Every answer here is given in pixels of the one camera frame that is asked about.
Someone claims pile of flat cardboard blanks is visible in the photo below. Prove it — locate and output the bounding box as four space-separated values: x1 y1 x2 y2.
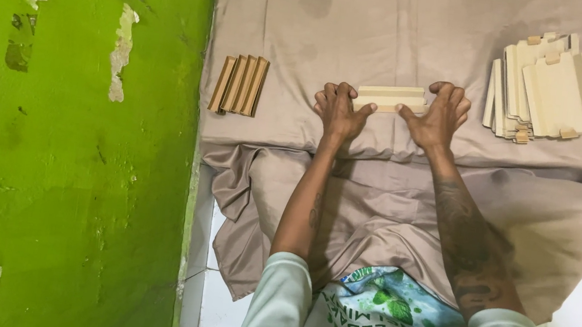
480 24 582 152

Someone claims person's right hand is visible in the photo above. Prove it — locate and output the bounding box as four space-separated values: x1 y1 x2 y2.
391 76 474 158

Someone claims pale cardboard piece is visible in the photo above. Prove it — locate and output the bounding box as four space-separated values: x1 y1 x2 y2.
351 80 432 119

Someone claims person's left hand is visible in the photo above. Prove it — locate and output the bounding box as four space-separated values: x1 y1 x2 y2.
309 79 381 147

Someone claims beige bed sheet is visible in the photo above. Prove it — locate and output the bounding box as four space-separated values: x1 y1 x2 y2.
176 0 582 327

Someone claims pale green printed shirt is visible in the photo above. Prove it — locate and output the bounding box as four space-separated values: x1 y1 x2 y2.
234 247 582 327

